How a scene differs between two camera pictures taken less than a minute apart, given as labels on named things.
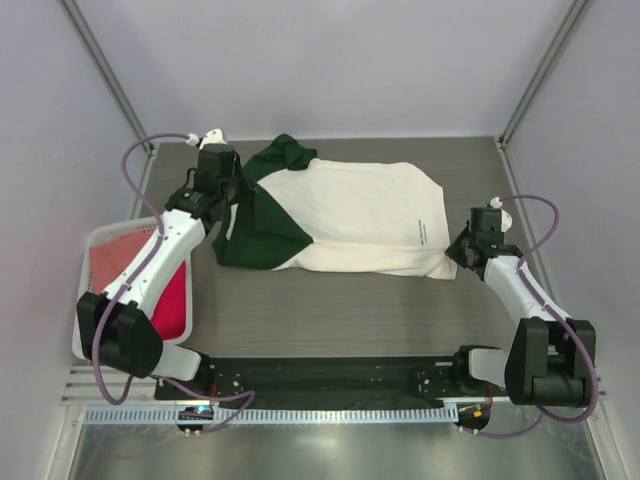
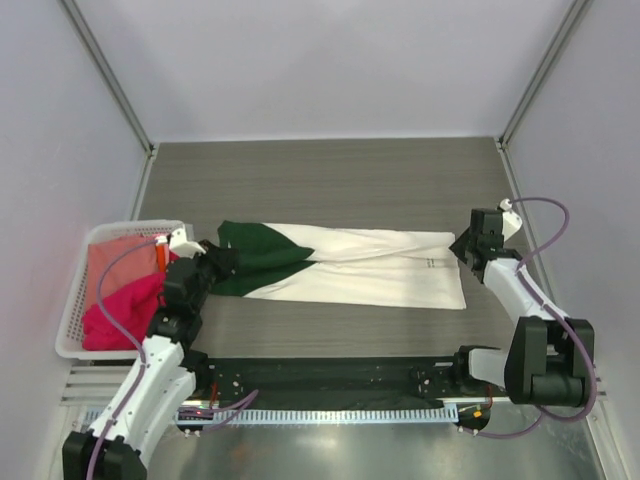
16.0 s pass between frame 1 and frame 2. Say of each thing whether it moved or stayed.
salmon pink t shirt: stayed
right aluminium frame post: stayed
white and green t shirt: moved
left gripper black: moved
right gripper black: stayed
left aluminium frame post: stayed
